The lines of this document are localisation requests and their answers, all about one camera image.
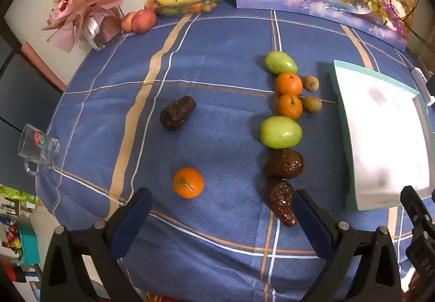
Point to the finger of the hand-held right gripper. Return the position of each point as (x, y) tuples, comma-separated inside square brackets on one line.
[(413, 203)]

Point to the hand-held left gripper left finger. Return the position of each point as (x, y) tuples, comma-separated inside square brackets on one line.
[(134, 220)]

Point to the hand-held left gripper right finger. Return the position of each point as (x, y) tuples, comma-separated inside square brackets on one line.
[(314, 224)]

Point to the orange tangerine with stem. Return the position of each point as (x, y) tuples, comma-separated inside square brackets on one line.
[(188, 183)]

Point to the round brown dried date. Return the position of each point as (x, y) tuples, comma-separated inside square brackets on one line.
[(283, 163)]

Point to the white tray with teal rim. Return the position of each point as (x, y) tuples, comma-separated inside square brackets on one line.
[(380, 135)]

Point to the large green mango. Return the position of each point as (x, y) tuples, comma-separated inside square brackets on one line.
[(280, 132)]

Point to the teal plastic box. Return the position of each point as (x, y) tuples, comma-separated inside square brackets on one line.
[(30, 246)]

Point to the blocky brown dried date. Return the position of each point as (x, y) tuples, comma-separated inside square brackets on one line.
[(177, 112)]

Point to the clear glass mug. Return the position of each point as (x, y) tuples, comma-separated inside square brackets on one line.
[(39, 149)]

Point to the small brownish-green fruit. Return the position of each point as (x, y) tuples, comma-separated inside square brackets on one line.
[(310, 83), (311, 104)]

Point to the black charger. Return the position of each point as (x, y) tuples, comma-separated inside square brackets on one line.
[(431, 84)]

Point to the white power strip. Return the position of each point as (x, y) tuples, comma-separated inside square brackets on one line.
[(418, 76)]

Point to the green jujube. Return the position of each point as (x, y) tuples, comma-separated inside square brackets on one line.
[(280, 62)]

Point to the dark cabinet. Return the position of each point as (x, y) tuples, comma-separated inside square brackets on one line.
[(23, 94)]

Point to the blue checked tablecloth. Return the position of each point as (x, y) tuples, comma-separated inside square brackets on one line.
[(221, 50)]

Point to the orange peach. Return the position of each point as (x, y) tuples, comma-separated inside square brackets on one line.
[(150, 3), (126, 21)]

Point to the red peach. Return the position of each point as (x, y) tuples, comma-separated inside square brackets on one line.
[(143, 21)]

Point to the clear container of small fruit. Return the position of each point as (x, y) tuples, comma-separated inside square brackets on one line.
[(190, 9)]

